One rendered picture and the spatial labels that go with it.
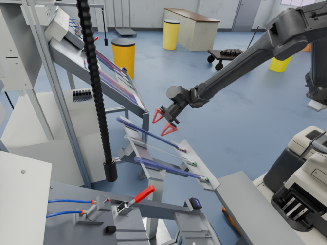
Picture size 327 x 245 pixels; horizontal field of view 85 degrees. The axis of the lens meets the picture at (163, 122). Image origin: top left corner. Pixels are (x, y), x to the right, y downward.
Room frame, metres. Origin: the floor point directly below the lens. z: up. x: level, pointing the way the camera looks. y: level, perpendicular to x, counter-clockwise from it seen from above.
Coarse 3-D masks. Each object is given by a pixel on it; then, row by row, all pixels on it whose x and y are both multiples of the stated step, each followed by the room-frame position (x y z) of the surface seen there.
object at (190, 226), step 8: (176, 216) 0.29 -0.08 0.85; (184, 216) 0.31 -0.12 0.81; (192, 216) 0.34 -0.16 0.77; (184, 224) 0.28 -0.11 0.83; (192, 224) 0.30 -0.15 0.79; (200, 224) 0.32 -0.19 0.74; (184, 232) 0.25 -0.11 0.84; (192, 232) 0.26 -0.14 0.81; (200, 232) 0.28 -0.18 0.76; (184, 240) 0.22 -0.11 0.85; (192, 240) 0.23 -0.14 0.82; (200, 240) 0.25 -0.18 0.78; (208, 240) 0.27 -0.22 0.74
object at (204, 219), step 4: (200, 216) 0.36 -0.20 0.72; (204, 216) 0.36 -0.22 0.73; (204, 220) 0.34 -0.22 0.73; (204, 224) 0.33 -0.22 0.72; (208, 224) 0.33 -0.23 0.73; (208, 228) 0.31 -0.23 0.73; (212, 228) 0.31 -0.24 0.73; (208, 232) 0.30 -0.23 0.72; (212, 232) 0.30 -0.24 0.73; (212, 236) 0.29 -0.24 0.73; (216, 236) 0.28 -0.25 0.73; (212, 240) 0.27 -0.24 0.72; (216, 240) 0.27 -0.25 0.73; (216, 244) 0.26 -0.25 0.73; (220, 244) 0.26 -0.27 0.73
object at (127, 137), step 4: (124, 136) 0.46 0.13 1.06; (128, 136) 0.46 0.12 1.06; (132, 140) 0.46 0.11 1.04; (136, 140) 0.47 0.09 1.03; (140, 140) 0.48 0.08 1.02; (140, 144) 0.48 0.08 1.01; (144, 144) 0.48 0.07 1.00; (148, 144) 0.50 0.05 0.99; (152, 148) 0.50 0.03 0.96; (156, 148) 0.51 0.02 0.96; (160, 148) 0.53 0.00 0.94; (164, 152) 0.53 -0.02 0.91; (168, 152) 0.55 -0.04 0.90; (172, 156) 0.55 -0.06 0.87; (176, 156) 0.57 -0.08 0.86; (180, 156) 0.59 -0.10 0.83; (184, 160) 0.59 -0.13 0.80; (188, 160) 0.61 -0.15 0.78
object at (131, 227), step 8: (112, 208) 0.21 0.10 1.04; (136, 208) 0.24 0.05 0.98; (120, 216) 0.20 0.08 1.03; (128, 216) 0.21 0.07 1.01; (136, 216) 0.22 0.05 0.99; (120, 224) 0.18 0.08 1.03; (128, 224) 0.19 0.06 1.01; (136, 224) 0.20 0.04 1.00; (120, 232) 0.16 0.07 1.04; (128, 232) 0.17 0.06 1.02; (136, 232) 0.18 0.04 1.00; (144, 232) 0.18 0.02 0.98; (120, 240) 0.14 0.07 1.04; (128, 240) 0.15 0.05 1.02; (136, 240) 0.16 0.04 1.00; (144, 240) 0.16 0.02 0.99
